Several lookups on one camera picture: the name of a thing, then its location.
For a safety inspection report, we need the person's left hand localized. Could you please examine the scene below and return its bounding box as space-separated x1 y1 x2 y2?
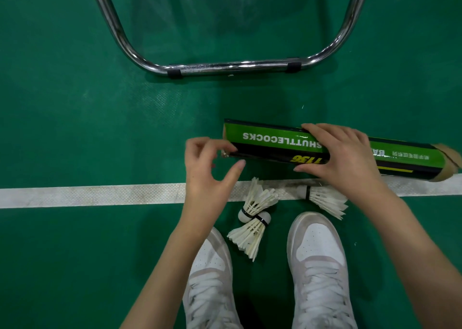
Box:
179 136 247 239

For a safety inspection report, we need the person's right hand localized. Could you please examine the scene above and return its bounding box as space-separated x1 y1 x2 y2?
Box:
294 122 396 214

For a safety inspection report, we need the single feather shuttlecock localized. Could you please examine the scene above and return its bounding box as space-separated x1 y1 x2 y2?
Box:
296 184 349 220
237 177 279 224
227 211 272 262

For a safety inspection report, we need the black green Hangyu tube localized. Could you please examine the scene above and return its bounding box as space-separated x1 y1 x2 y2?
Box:
220 119 462 183

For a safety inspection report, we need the black chair with chrome frame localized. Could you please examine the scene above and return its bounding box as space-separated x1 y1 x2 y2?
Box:
86 0 373 79

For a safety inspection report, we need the person's left forearm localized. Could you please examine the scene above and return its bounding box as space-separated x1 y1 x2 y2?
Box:
121 224 210 329

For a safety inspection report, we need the person's right forearm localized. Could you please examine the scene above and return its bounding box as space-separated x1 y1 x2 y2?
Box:
362 194 462 329

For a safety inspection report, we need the person's left shoe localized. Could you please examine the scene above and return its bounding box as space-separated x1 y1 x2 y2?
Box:
182 226 243 329

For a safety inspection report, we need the person's shoe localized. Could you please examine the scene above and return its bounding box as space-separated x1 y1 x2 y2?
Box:
287 211 358 329
182 226 243 329

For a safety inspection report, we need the person's right shoe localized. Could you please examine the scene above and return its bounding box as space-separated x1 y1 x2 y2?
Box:
287 211 358 329

